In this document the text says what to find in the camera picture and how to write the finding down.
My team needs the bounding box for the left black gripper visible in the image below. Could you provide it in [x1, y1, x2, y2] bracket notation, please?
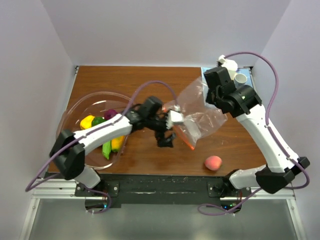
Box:
[146, 109, 177, 148]

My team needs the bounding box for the clear zip top bag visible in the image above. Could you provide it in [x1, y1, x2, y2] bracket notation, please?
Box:
[173, 76, 228, 150]

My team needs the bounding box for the orange fake fruit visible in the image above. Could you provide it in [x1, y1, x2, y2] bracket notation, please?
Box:
[111, 136, 125, 153]

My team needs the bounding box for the pink fake peach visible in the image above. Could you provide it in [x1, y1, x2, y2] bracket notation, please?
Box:
[204, 155, 222, 171]

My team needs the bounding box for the purple fake onion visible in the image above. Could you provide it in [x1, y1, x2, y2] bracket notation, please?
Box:
[103, 109, 118, 121]

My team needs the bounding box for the green fake pepper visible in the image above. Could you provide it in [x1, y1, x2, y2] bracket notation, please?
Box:
[91, 116, 106, 127]

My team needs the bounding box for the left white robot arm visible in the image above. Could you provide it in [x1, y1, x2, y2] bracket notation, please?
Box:
[49, 96, 184, 196]

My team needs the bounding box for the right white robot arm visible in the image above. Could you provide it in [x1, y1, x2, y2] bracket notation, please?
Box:
[203, 66, 310, 197]

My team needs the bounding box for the grey white mug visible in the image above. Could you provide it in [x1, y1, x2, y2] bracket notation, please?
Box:
[234, 73, 247, 88]

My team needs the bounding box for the clear plastic bowl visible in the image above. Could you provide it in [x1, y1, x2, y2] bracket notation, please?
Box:
[56, 91, 131, 170]

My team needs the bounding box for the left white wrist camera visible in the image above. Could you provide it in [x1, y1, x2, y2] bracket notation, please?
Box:
[166, 109, 184, 130]

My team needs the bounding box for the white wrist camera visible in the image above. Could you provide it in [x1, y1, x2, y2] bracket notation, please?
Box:
[217, 55, 238, 78]
[166, 109, 184, 130]

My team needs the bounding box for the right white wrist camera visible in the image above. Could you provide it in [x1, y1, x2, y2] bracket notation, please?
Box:
[217, 55, 238, 78]

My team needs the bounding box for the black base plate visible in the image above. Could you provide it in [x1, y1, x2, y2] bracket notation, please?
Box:
[74, 173, 253, 209]

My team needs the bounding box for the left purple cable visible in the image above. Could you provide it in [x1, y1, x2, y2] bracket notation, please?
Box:
[24, 80, 179, 215]

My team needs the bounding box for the purple cable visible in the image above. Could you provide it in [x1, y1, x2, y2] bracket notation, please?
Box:
[197, 51, 311, 216]
[24, 80, 179, 215]

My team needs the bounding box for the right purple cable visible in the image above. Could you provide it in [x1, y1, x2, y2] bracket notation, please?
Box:
[197, 51, 311, 216]

